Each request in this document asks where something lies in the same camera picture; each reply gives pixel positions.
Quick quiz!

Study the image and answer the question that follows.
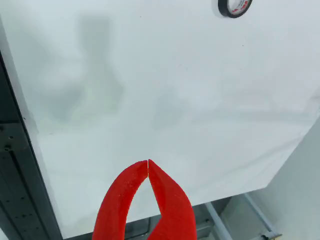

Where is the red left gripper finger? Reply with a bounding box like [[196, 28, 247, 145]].
[[91, 159, 149, 240]]

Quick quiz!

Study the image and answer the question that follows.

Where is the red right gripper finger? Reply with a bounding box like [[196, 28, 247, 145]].
[[147, 158, 197, 240]]

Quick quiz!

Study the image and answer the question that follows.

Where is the black tape roll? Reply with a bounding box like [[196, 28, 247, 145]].
[[217, 0, 254, 19]]

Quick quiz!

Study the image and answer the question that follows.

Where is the black aluminium rail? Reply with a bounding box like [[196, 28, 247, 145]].
[[0, 48, 63, 240]]

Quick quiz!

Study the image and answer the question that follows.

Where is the black bracket plate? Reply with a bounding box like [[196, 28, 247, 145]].
[[0, 121, 29, 152]]

